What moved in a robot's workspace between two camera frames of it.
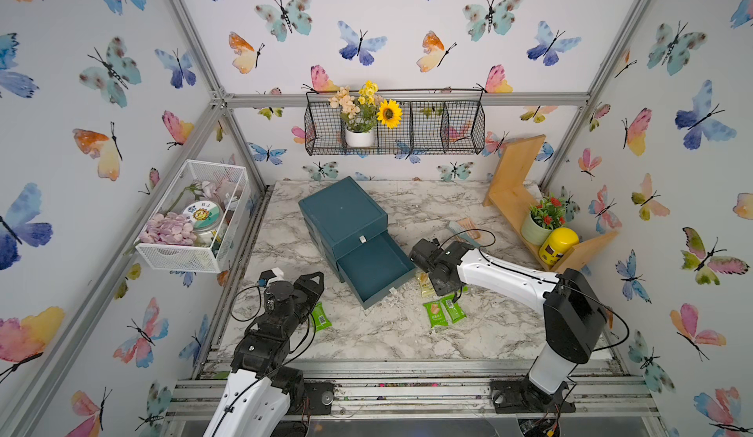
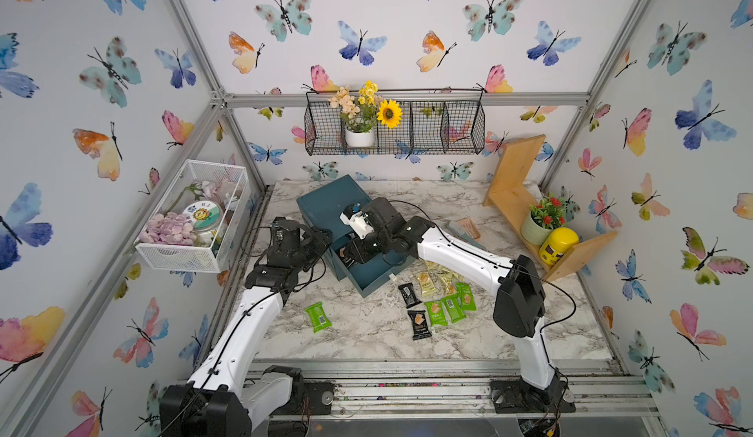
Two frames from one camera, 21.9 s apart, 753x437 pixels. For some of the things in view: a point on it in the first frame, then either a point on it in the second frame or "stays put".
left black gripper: (308, 288) -> (317, 240)
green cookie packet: (436, 314) stays put
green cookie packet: (321, 318) stays put
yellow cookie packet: (426, 285) stays put
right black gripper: (439, 292) -> (357, 255)
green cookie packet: (456, 313) stays put
